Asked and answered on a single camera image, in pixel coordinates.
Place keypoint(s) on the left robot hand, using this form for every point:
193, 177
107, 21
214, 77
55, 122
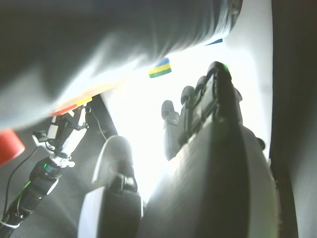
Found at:
210, 186

